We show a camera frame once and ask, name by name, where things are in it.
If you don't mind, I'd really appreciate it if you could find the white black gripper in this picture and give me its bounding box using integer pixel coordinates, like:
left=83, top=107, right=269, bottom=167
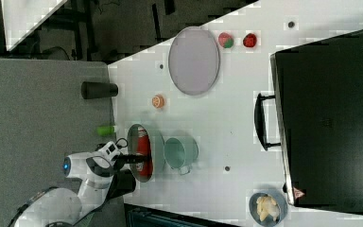
left=93, top=141, right=148, bottom=170

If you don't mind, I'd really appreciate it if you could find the red plush ketchup bottle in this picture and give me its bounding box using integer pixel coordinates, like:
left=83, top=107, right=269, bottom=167
left=136, top=127, right=153, bottom=177

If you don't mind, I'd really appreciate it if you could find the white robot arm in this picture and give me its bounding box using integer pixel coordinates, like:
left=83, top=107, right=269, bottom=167
left=8, top=141, right=147, bottom=227

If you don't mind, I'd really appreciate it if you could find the green oval strainer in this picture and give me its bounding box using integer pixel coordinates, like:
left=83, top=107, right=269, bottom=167
left=127, top=124, right=165, bottom=183

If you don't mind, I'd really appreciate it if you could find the green marker cap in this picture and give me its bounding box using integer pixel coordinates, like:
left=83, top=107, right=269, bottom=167
left=96, top=126, right=116, bottom=136

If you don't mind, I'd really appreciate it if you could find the teal green cup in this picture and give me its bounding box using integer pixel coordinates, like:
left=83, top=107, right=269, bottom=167
left=164, top=136, right=199, bottom=175

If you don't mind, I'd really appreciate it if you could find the orange slice toy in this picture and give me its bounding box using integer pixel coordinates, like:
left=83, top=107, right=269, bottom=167
left=151, top=95, right=165, bottom=109

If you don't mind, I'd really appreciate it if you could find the lilac round plate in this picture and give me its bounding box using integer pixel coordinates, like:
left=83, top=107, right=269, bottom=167
left=168, top=26, right=220, bottom=96

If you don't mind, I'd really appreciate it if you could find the blue bowl with chips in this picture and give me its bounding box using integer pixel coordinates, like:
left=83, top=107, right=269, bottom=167
left=248, top=189, right=287, bottom=227

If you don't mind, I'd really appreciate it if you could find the pink green strawberry toy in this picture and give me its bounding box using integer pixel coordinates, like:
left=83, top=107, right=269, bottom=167
left=218, top=32, right=234, bottom=48

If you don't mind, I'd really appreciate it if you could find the red strawberry toy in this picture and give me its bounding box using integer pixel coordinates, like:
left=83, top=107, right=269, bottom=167
left=243, top=33, right=257, bottom=48

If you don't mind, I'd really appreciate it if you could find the black toaster oven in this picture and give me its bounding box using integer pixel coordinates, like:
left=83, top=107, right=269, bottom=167
left=270, top=29, right=363, bottom=215

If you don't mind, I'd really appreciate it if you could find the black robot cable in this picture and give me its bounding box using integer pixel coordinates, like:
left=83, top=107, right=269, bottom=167
left=114, top=137, right=130, bottom=149

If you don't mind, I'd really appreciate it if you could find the black cylinder post upper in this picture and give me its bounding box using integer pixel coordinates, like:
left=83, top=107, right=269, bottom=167
left=81, top=81, right=118, bottom=99

